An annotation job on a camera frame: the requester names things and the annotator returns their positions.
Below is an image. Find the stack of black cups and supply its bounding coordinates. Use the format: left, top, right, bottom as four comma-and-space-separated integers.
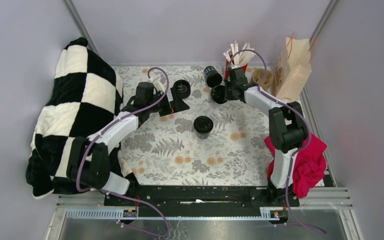
203, 65, 223, 88

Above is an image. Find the tan paper bag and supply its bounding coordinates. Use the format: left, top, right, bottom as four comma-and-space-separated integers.
271, 34, 319, 103

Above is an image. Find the aluminium front frame rail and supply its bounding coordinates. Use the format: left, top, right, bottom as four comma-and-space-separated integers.
45, 185, 363, 240

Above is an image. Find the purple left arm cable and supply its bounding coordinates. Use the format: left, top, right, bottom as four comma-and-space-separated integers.
75, 67, 172, 238

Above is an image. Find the black white checkered blanket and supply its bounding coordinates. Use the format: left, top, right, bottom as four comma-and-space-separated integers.
25, 37, 124, 200

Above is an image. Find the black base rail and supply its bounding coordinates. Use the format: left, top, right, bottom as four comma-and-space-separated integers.
104, 184, 301, 219

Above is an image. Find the white wrapped straws bundle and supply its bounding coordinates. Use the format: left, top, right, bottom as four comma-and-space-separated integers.
223, 41, 256, 67

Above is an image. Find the single black coffee cup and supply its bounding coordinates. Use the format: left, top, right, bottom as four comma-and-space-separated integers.
195, 129, 212, 139

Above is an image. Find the crumpled magenta cloth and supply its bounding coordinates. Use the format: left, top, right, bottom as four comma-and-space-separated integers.
264, 132, 328, 199

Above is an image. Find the floral tablecloth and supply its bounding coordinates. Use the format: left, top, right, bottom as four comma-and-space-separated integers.
115, 66, 273, 186

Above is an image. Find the single black lid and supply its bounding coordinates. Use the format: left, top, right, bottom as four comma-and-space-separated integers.
193, 115, 214, 134

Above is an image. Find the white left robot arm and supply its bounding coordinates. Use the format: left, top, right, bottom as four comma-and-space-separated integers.
66, 80, 191, 206

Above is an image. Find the red cup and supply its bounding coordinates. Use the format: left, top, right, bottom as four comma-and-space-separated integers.
225, 59, 249, 80

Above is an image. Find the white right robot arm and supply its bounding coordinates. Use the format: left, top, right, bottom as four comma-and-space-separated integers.
224, 67, 311, 207

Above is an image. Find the brown cardboard cup carrier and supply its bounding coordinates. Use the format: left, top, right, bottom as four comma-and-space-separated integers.
251, 68, 274, 92

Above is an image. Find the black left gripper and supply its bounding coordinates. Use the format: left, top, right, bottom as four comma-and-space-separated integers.
146, 87, 189, 117

